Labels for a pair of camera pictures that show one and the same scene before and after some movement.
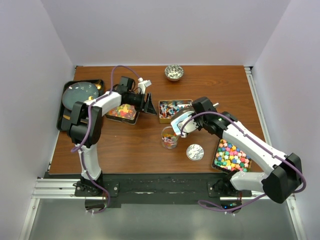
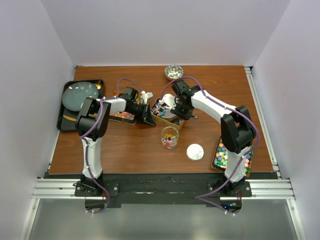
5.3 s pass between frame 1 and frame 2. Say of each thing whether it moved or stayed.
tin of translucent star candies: stayed
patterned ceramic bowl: stayed
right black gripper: moved
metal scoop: moved
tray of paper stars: stayed
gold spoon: stayed
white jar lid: stayed
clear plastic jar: stayed
